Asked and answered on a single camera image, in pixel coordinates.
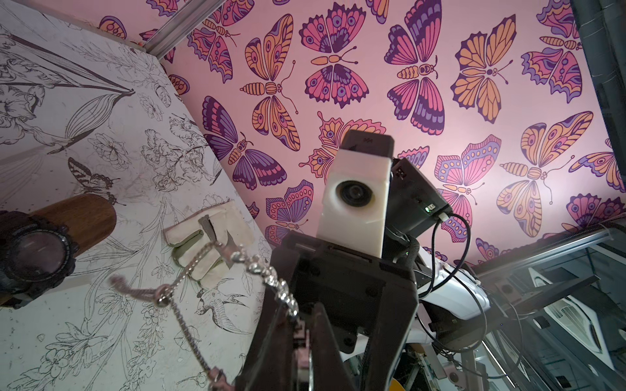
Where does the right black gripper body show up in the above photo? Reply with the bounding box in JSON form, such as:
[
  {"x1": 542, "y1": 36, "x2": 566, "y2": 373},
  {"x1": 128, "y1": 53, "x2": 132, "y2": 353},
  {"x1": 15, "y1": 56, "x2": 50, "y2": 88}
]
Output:
[{"x1": 274, "y1": 159, "x2": 450, "y2": 390}]

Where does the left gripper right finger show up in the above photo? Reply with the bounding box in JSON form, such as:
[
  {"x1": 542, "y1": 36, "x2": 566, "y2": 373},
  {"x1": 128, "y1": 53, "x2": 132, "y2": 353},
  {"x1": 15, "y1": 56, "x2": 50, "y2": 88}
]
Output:
[{"x1": 309, "y1": 302, "x2": 355, "y2": 391}]

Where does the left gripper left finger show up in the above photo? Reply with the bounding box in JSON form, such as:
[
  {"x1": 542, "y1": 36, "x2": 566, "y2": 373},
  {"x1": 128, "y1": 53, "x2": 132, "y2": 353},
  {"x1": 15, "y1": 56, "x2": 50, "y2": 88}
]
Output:
[{"x1": 235, "y1": 293, "x2": 295, "y2": 391}]

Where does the silver metal keychain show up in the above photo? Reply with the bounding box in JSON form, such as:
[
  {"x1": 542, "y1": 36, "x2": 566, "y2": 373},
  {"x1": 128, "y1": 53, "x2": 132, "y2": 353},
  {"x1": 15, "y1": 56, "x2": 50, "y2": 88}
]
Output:
[{"x1": 109, "y1": 246, "x2": 300, "y2": 390}]

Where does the black watch wide face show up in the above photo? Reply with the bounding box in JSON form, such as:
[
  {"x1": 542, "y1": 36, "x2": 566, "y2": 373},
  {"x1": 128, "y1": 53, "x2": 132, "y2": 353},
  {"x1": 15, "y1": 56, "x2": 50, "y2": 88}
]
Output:
[{"x1": 1, "y1": 210, "x2": 79, "y2": 310}]

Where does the wooden watch stand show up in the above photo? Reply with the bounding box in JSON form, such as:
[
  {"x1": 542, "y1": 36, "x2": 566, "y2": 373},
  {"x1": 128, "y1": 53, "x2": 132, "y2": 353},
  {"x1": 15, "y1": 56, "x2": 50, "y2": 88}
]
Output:
[{"x1": 29, "y1": 194, "x2": 117, "y2": 257}]

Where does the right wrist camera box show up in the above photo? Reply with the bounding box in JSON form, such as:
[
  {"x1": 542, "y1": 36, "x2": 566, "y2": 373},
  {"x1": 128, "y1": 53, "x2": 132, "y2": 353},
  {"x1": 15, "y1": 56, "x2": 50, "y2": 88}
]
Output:
[{"x1": 316, "y1": 130, "x2": 395, "y2": 257}]

